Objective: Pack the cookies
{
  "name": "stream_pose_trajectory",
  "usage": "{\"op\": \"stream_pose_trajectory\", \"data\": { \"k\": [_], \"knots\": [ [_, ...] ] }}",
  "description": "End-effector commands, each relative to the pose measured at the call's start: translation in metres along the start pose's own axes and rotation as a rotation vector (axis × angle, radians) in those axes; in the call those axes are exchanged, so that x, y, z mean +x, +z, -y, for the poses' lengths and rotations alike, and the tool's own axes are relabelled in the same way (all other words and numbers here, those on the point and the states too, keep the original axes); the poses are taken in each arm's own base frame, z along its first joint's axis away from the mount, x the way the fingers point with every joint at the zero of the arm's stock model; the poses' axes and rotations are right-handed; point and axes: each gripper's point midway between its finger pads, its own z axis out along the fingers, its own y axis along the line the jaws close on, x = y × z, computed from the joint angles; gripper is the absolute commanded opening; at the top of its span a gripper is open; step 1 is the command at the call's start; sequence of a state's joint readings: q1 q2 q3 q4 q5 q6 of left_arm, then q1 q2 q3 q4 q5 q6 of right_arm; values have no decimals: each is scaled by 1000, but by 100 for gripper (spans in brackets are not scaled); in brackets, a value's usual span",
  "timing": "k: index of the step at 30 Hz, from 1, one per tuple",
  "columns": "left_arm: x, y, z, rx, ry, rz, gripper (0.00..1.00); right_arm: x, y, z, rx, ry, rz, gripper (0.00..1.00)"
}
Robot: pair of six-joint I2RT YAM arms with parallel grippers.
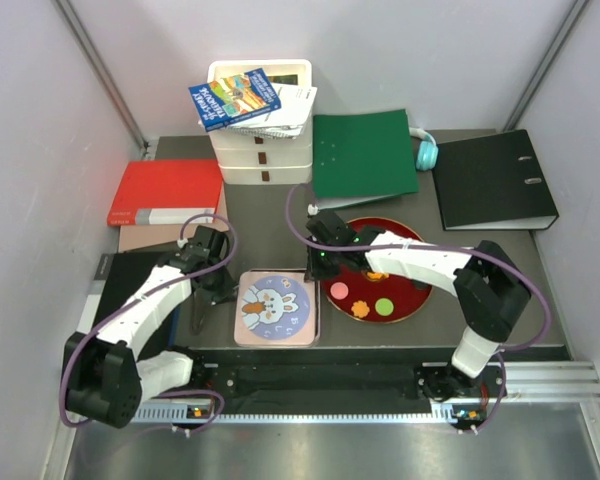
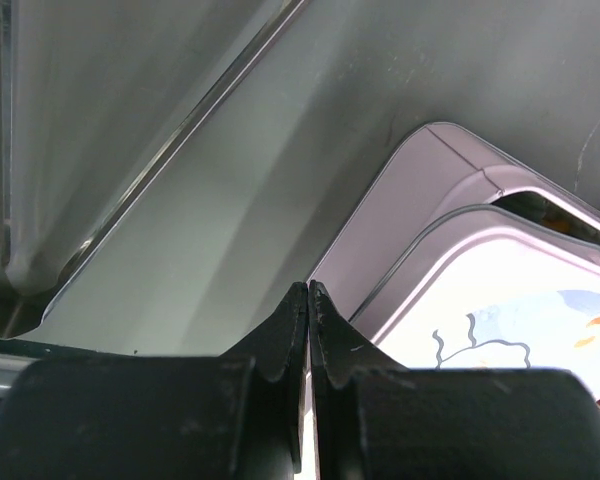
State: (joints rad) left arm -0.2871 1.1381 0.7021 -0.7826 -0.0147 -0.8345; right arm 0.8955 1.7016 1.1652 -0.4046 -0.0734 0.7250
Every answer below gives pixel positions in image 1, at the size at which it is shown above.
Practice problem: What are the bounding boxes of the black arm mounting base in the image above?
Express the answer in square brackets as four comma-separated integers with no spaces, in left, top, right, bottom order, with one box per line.
[185,348,503,410]

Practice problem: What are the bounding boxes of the white slotted cable duct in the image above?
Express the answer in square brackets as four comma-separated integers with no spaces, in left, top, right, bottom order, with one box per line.
[131,401,478,426]

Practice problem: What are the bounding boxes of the green round cookie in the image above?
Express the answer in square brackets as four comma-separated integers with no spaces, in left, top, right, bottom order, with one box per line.
[374,298,394,317]

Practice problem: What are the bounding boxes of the red round tray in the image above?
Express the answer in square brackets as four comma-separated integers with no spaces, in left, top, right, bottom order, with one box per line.
[321,216,434,325]

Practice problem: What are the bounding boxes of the metal tongs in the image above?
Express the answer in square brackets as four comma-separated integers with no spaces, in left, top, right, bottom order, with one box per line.
[189,292,211,335]

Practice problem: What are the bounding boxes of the brown cardboard folder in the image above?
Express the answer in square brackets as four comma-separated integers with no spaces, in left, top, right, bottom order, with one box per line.
[118,187,228,252]

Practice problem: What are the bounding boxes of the green binder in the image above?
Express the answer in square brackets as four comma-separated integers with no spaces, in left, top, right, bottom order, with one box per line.
[312,110,419,210]

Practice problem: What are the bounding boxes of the white stacked drawer boxes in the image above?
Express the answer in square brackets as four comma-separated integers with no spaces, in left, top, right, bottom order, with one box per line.
[207,59,313,185]

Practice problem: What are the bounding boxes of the white spiral notebook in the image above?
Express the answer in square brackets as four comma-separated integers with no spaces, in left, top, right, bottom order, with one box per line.
[227,83,317,139]

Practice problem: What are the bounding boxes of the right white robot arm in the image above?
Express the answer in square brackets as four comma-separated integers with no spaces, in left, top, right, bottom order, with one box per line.
[305,210,531,396]

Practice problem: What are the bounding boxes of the silver tin lid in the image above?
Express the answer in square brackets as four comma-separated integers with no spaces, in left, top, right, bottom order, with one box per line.
[232,268,321,349]

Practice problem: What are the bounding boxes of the orange flower cookie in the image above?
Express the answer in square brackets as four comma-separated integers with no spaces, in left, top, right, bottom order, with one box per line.
[351,300,370,319]

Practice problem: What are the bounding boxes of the orange fish cookie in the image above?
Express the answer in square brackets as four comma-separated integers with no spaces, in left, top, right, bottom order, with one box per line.
[366,272,388,282]

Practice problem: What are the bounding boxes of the aluminium frame rail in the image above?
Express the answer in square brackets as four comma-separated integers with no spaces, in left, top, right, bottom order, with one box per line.
[505,361,600,403]

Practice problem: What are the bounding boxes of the black lever arch binder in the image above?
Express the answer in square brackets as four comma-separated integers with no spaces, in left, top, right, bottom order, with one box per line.
[432,130,559,231]

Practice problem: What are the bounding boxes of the pink round cookie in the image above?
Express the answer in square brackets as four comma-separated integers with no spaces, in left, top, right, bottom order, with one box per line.
[329,282,349,300]

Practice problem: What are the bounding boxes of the red binder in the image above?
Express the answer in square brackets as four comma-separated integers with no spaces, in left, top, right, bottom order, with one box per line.
[107,159,223,226]

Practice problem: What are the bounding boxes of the blue paperback book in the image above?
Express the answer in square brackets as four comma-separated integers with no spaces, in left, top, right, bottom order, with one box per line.
[189,68,282,132]

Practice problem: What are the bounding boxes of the black round cookie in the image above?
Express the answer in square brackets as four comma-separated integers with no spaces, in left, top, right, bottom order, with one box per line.
[411,280,429,290]

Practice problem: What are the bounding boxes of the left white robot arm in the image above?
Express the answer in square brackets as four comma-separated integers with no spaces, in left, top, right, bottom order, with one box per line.
[58,226,237,428]

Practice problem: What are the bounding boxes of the teal headphones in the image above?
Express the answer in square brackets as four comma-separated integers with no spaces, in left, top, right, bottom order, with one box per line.
[409,127,439,171]

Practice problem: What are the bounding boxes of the black book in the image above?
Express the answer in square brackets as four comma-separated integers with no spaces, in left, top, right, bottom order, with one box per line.
[63,251,181,371]

